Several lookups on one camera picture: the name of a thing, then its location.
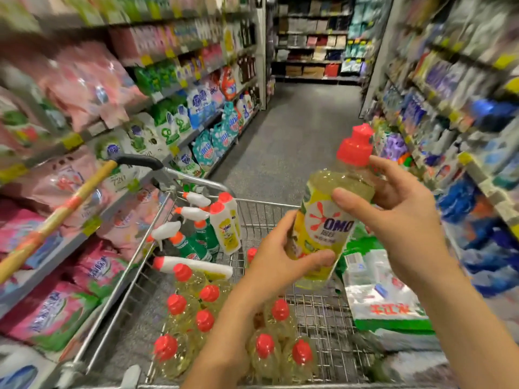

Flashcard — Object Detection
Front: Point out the grey shopping cart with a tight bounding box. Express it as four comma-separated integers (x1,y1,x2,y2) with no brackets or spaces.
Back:
0,153,455,389

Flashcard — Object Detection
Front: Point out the row of teal blue pouches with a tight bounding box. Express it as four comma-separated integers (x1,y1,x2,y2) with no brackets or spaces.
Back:
174,72,262,169

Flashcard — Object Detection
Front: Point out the small yellow red-capped bottle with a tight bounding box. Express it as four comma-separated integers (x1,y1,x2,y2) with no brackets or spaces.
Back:
289,123,378,290

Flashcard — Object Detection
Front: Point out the row of purple cleaner bottles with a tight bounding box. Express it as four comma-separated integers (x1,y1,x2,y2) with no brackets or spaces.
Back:
381,129,412,164

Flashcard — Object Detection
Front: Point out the cluster of blue cleaner bottles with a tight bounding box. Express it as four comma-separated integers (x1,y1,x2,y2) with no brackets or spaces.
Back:
438,174,519,298

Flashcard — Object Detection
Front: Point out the person's right forearm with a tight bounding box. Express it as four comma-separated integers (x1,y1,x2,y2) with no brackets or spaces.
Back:
414,251,519,389

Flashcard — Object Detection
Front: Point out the white red-capped cleaner bottle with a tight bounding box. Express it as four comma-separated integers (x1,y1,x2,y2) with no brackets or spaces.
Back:
209,192,243,256

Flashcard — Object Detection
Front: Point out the store shelving with refill pouches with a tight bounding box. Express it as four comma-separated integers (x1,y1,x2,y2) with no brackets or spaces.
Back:
0,0,269,389

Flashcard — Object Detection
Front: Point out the person's right hand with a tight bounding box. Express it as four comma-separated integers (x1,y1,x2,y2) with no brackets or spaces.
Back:
331,155,456,277

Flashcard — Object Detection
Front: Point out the distant store shelving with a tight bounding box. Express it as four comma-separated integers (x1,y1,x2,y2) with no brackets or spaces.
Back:
271,0,384,86

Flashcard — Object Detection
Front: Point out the row of green white pouches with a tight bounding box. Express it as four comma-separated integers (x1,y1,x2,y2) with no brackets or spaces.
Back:
93,97,197,180

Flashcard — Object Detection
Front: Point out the person's left hand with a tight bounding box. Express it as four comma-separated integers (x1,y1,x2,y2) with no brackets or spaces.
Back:
235,209,338,313

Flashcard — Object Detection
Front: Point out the cluster of yellow red-capped bottles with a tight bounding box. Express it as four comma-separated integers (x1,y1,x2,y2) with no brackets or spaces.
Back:
152,247,319,383

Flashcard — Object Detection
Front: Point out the stack of pink detergent pouches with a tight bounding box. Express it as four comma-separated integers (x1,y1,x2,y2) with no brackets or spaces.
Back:
0,40,177,355

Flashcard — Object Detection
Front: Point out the stack of white blue pouches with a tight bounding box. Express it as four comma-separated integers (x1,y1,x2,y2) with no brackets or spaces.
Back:
0,344,59,389

